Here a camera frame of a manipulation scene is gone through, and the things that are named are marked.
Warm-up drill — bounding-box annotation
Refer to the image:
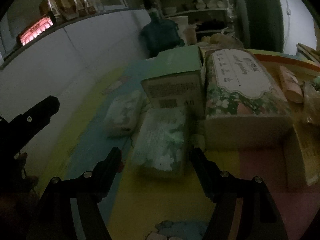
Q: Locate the green floral tissue pack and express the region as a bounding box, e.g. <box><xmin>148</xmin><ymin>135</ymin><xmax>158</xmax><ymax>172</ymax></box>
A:
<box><xmin>131</xmin><ymin>107</ymin><xmax>189</xmax><ymax>179</ymax></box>

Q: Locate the pink soft pack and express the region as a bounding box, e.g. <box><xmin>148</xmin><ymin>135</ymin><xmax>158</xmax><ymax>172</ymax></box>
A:
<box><xmin>278</xmin><ymin>66</ymin><xmax>304</xmax><ymax>103</ymax></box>

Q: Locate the colourful striped foam mat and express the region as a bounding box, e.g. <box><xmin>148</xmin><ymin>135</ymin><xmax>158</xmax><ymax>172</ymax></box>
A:
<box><xmin>39</xmin><ymin>60</ymin><xmax>319</xmax><ymax>239</ymax></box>

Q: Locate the small green tissue pack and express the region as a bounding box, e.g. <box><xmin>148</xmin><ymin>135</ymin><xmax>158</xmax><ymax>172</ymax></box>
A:
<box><xmin>104</xmin><ymin>90</ymin><xmax>144</xmax><ymax>138</ymax></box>

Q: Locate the yellow shallow cardboard tray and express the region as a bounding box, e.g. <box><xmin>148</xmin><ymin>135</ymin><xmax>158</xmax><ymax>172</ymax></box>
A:
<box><xmin>250</xmin><ymin>49</ymin><xmax>319</xmax><ymax>188</ymax></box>

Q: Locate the floral tissue box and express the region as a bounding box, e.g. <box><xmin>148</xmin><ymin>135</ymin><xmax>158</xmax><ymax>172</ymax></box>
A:
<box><xmin>204</xmin><ymin>49</ymin><xmax>293</xmax><ymax>149</ymax></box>

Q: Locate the amber glass jar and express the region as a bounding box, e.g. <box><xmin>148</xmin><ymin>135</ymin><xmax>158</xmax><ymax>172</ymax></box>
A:
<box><xmin>39</xmin><ymin>0</ymin><xmax>63</xmax><ymax>24</ymax></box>

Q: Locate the green cardboard box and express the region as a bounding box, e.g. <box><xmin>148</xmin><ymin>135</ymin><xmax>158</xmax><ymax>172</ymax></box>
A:
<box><xmin>141</xmin><ymin>45</ymin><xmax>206</xmax><ymax>118</ymax></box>

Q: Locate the black refrigerator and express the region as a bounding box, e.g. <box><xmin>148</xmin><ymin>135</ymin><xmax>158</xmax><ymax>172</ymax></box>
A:
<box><xmin>237</xmin><ymin>0</ymin><xmax>284</xmax><ymax>53</ymax></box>

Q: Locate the metal storage shelf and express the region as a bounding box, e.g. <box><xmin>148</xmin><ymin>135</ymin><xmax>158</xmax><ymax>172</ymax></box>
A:
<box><xmin>157</xmin><ymin>0</ymin><xmax>233</xmax><ymax>41</ymax></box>

